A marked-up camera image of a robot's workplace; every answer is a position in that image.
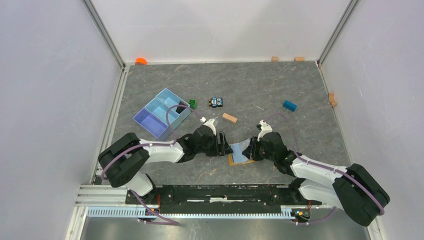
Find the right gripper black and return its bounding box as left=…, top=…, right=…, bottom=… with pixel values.
left=241, top=136, right=277, bottom=163

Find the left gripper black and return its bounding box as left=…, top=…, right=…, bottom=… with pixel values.
left=195, top=131, right=233, bottom=157

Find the orange card holder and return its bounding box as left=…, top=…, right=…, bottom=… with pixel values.
left=228, top=139, right=254, bottom=166

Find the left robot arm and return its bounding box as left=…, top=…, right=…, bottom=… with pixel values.
left=98, top=124, right=233, bottom=204

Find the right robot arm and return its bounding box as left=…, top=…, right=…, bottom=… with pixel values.
left=241, top=132, right=391, bottom=227

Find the small toy car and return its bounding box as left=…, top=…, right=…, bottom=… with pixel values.
left=208, top=97, right=223, bottom=108

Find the green toy brick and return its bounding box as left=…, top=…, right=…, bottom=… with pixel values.
left=188, top=99, right=198, bottom=110

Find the blue toy brick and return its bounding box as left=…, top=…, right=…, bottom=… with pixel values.
left=282, top=100, right=297, bottom=112

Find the blue three-compartment tray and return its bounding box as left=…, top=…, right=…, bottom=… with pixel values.
left=132, top=88, right=191, bottom=141

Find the curved wooden piece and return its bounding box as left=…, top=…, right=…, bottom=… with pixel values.
left=328, top=92, right=338, bottom=108

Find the small wooden block right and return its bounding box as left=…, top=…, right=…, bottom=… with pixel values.
left=294, top=56, right=305, bottom=62

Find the orange round cap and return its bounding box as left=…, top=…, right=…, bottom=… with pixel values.
left=134, top=57, right=147, bottom=66

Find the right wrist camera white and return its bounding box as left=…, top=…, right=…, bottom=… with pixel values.
left=256, top=119, right=273, bottom=141

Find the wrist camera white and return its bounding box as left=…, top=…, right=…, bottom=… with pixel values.
left=256, top=119, right=273, bottom=141
left=200, top=117, right=218, bottom=136

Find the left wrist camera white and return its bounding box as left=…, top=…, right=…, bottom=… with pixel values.
left=200, top=117, right=218, bottom=136

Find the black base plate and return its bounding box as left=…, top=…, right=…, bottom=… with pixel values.
left=141, top=184, right=322, bottom=214

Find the light blue cable duct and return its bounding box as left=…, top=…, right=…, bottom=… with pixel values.
left=86, top=206, right=295, bottom=220

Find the aluminium frame rail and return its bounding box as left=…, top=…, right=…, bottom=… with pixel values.
left=75, top=185, right=128, bottom=207

